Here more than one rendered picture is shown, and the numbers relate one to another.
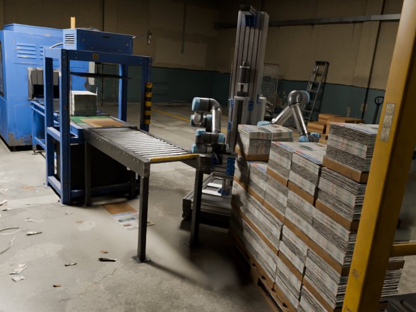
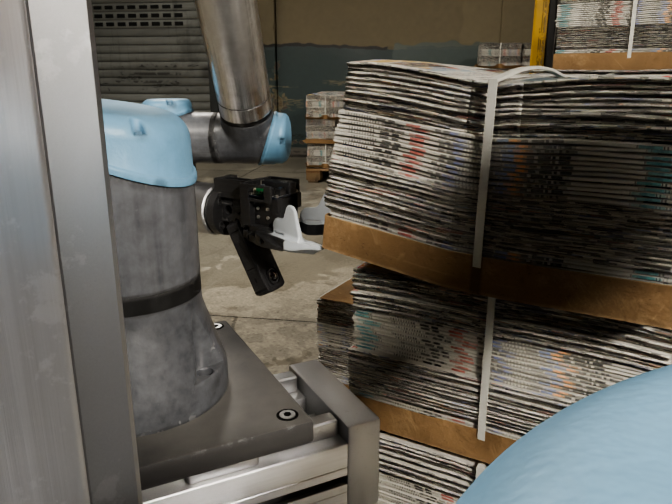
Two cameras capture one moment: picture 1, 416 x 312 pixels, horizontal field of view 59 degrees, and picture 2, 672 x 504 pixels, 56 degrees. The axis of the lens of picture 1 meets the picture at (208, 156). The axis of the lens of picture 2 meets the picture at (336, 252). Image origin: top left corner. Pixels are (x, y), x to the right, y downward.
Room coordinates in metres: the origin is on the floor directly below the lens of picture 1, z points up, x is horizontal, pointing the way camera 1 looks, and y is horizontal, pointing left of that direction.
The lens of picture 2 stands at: (3.58, -0.03, 1.07)
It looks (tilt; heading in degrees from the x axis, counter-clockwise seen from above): 16 degrees down; 227
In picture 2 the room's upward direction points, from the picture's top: straight up
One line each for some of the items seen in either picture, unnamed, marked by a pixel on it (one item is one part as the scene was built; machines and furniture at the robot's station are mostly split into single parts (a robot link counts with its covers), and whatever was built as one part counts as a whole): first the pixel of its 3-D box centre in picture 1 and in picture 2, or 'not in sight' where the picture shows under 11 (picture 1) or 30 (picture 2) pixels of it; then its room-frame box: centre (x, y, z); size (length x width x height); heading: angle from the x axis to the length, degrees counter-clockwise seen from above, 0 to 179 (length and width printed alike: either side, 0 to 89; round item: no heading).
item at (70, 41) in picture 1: (98, 42); not in sight; (4.05, 1.27, 1.65); 0.60 x 0.45 x 0.20; 128
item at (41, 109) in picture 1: (67, 111); not in sight; (4.94, 1.96, 0.75); 1.53 x 0.64 x 0.10; 38
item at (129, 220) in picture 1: (132, 220); not in sight; (3.27, 0.68, 0.00); 0.37 x 0.29 x 0.01; 38
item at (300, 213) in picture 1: (283, 229); (557, 395); (2.44, -0.59, 0.42); 1.17 x 0.39 x 0.83; 18
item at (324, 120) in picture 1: (334, 128); not in sight; (8.92, -3.02, 0.28); 1.20 x 0.83 x 0.57; 38
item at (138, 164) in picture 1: (111, 148); not in sight; (3.09, 0.85, 0.74); 1.34 x 0.05 x 0.12; 38
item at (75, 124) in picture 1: (96, 125); not in sight; (4.05, 1.27, 0.75); 0.70 x 0.65 x 0.10; 38
